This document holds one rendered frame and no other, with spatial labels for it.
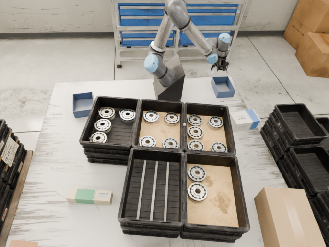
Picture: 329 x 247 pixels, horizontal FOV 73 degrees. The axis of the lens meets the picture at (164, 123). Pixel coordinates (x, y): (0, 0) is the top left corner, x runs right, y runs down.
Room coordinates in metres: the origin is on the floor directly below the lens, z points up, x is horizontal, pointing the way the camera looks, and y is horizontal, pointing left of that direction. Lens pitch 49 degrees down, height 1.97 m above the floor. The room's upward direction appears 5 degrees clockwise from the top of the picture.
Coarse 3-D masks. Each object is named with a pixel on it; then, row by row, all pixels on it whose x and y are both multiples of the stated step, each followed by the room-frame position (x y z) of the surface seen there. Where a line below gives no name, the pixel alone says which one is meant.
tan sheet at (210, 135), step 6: (204, 120) 1.04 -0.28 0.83; (204, 126) 0.98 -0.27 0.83; (222, 126) 1.00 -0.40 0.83; (204, 132) 0.93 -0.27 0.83; (210, 132) 0.94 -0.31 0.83; (216, 132) 0.94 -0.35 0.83; (222, 132) 0.95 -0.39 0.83; (204, 138) 0.88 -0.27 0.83; (210, 138) 0.89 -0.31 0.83; (216, 138) 0.89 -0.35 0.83; (222, 138) 0.90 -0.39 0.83; (204, 144) 0.84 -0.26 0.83; (210, 144) 0.84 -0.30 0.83; (204, 150) 0.79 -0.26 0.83
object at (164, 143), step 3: (168, 138) 0.84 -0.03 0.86; (171, 138) 0.84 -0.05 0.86; (174, 138) 0.84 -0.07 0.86; (165, 141) 0.81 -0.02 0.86; (174, 141) 0.82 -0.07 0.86; (177, 141) 0.82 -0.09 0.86; (165, 144) 0.79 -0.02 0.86; (177, 144) 0.80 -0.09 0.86; (165, 147) 0.77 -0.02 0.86; (168, 147) 0.77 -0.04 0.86; (171, 147) 0.77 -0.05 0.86; (174, 147) 0.77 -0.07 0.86; (177, 147) 0.77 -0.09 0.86
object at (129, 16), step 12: (120, 12) 2.76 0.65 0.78; (132, 12) 2.79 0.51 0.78; (144, 12) 2.82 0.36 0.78; (156, 12) 2.85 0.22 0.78; (120, 24) 2.76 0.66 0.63; (132, 24) 2.79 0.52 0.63; (144, 24) 2.82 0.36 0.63; (156, 24) 2.85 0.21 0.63; (132, 36) 2.79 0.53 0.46; (144, 36) 2.82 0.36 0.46
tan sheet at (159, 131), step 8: (144, 112) 1.07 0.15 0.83; (160, 112) 1.08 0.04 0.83; (160, 120) 1.01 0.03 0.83; (144, 128) 0.92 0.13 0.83; (152, 128) 0.93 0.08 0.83; (160, 128) 0.94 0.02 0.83; (168, 128) 0.94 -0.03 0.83; (176, 128) 0.95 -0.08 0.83; (152, 136) 0.86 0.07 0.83; (160, 136) 0.87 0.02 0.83; (168, 136) 0.88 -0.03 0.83; (176, 136) 0.88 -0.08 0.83; (160, 144) 0.81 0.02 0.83
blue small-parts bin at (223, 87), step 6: (216, 78) 1.63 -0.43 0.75; (222, 78) 1.65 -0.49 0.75; (228, 78) 1.63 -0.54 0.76; (216, 84) 1.61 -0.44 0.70; (222, 84) 1.62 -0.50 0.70; (228, 84) 1.60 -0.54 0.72; (216, 90) 1.47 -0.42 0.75; (222, 90) 1.54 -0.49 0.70; (228, 90) 1.54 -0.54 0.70; (234, 90) 1.48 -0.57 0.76; (216, 96) 1.44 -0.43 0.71; (222, 96) 1.44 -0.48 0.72; (228, 96) 1.45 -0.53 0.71
